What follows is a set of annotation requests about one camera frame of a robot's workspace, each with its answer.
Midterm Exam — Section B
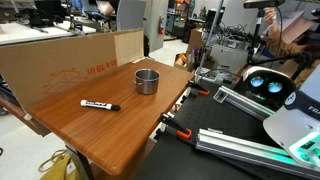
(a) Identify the person's bare hand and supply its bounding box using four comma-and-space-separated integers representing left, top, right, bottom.
263, 7, 279, 31

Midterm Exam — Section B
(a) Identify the black and white marker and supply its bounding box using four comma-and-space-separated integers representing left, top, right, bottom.
80, 99, 122, 112

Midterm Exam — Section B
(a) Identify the forearm in brown sleeve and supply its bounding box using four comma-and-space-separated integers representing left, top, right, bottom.
264, 28, 320, 59

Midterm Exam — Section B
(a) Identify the silver metal pot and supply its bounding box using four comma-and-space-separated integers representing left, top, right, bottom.
134, 68, 161, 96

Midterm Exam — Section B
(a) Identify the folded cardboard sheet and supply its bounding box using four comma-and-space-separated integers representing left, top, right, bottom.
278, 10, 314, 44

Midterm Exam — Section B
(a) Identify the white storage cabinet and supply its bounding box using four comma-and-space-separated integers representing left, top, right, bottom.
209, 43, 249, 75

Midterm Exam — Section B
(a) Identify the slanted silver metal pole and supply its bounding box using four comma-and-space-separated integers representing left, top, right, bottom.
199, 0, 225, 80

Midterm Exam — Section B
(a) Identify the white black VR headset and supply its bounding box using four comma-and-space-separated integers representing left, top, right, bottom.
240, 65, 298, 112

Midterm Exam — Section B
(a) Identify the black orange bar clamp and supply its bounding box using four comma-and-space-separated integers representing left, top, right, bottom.
185, 80, 211, 97
157, 112, 193, 140

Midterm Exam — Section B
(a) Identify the red fire extinguisher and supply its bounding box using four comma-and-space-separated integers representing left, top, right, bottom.
157, 14, 166, 36

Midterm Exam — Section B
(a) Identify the grey partition panel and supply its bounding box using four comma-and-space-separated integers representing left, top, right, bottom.
116, 0, 147, 32

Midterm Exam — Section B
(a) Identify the metal table leg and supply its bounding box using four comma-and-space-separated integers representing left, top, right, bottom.
64, 143, 96, 180

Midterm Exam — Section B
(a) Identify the white work table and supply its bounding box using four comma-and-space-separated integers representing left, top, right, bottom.
0, 20, 97, 46

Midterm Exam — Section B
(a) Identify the yellow tote bag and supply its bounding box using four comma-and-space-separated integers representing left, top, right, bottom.
37, 149, 83, 180

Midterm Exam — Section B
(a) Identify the black stereo camera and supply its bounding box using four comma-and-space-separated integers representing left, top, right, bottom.
243, 0, 287, 10

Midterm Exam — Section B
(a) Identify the black camera tripod stand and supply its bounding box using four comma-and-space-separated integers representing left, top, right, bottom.
246, 8, 314, 81

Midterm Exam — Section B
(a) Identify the short aluminium extrusion rail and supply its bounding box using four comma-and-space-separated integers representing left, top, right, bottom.
213, 85, 278, 122

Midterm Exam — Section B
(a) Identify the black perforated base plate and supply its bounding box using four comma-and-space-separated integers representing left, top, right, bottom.
134, 79, 320, 180

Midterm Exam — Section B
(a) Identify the long aluminium extrusion rail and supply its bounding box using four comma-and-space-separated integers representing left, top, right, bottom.
195, 128, 320, 180

